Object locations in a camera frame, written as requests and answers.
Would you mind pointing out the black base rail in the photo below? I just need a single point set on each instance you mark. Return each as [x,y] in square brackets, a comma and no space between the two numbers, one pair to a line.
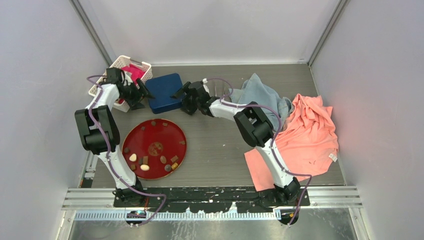
[220,199]

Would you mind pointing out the magenta cloth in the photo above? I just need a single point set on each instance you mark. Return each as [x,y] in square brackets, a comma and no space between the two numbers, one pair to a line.
[127,86]

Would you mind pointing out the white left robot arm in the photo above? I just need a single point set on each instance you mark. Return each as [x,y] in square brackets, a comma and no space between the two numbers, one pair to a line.
[100,135]

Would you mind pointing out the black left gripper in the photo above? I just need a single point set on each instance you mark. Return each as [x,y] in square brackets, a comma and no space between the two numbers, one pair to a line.
[136,103]

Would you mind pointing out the blue tin lid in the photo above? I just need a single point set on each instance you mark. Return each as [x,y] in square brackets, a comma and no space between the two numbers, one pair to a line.
[163,88]

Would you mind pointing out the metal tongs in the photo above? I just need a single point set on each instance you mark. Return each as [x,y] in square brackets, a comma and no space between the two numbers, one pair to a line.
[220,88]

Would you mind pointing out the white oval chocolate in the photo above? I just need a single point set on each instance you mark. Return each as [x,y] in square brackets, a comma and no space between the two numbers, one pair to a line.
[144,167]
[133,157]

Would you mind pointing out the white plastic basket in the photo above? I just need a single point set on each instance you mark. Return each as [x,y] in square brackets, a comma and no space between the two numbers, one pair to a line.
[120,62]

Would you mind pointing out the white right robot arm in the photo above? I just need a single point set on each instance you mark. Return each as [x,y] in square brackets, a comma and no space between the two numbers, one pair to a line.
[255,128]

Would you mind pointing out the light blue denim cloth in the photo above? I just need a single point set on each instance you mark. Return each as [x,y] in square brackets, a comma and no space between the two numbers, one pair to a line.
[253,90]

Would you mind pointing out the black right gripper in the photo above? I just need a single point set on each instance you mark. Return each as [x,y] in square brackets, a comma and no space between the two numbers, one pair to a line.
[187,108]

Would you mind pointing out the red round tray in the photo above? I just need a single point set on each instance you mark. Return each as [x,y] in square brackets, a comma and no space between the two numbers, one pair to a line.
[158,143]

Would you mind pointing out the pink cloth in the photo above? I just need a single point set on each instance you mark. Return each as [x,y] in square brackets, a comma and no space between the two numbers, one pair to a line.
[308,143]

